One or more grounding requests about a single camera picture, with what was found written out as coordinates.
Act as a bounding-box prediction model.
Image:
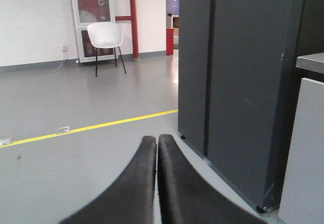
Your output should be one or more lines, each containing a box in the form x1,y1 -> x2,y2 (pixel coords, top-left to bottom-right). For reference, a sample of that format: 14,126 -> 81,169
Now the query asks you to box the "red bin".
166,28 -> 174,55

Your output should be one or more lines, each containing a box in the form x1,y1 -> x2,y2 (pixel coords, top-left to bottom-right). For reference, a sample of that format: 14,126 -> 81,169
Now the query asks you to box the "white shell chair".
87,21 -> 127,76

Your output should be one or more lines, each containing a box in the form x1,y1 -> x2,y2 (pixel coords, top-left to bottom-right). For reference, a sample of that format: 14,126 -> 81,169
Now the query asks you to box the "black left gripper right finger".
157,134 -> 265,223

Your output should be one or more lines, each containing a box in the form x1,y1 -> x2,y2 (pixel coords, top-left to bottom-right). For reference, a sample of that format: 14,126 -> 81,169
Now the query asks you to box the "red vertical pipe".
115,0 -> 140,62

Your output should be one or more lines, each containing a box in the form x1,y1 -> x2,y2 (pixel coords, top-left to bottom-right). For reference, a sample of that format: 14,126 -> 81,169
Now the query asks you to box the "tall dark grey cabinet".
178,0 -> 304,209

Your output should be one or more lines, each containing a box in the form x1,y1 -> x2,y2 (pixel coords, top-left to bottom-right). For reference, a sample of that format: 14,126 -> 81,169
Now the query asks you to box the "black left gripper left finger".
60,136 -> 156,223

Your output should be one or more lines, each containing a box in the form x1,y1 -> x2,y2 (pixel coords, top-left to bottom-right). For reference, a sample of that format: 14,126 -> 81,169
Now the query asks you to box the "white wall socket cable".
48,44 -> 69,74

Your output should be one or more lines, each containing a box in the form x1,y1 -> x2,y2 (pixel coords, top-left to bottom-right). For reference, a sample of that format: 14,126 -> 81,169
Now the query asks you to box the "white counter cabinet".
277,53 -> 324,224

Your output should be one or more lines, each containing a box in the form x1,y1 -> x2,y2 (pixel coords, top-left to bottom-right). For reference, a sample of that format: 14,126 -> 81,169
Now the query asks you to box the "purple box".
167,0 -> 180,16

